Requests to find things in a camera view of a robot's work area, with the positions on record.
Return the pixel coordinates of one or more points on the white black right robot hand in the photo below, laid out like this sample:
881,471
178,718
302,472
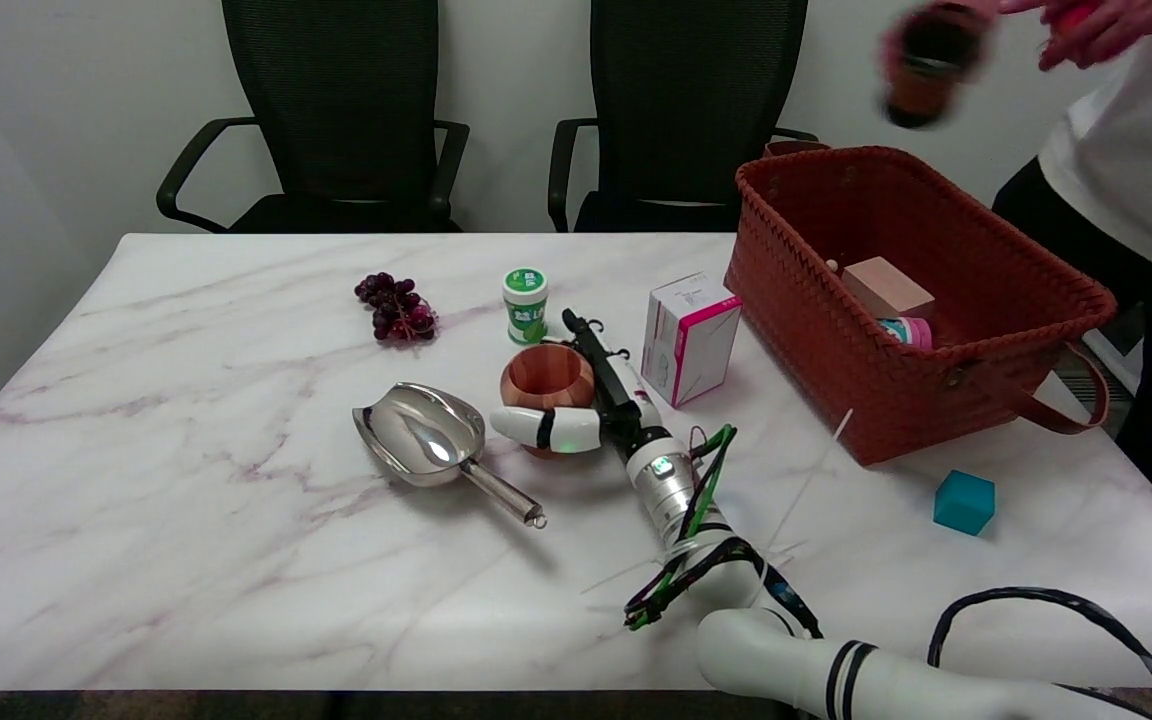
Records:
556,428

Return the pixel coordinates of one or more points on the person bare hand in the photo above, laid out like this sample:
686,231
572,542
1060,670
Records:
1116,25

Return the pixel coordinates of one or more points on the red pomegranate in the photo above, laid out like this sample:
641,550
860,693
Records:
1071,14

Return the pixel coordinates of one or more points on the wooden mortar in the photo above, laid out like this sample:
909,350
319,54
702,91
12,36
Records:
546,375

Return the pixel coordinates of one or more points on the black mesh pen cup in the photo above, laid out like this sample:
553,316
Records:
928,70

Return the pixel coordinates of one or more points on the red-brown woven basket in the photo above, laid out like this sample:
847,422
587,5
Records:
836,350

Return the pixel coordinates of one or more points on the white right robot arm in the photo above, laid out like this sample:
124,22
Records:
766,655

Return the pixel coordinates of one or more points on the person in white shirt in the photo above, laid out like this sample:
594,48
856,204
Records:
1136,150

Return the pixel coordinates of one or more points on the green white gum bottle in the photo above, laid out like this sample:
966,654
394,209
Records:
526,305

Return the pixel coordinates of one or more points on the silver metal scoop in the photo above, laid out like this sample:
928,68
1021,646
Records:
426,435

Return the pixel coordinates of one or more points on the white pink carton box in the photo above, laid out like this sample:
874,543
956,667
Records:
686,340

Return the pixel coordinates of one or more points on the purple grape bunch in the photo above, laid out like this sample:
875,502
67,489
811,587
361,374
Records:
398,310

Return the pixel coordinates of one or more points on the white side table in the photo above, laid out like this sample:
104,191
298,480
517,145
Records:
1098,350

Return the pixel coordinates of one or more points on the beige box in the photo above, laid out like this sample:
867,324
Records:
886,286

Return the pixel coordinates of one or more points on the pink teal small container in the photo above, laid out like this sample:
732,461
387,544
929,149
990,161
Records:
908,331

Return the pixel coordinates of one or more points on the black mesh office chair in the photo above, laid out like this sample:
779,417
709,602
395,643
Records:
696,60
336,110

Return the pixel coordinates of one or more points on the teal cube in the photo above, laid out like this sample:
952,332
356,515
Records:
964,502

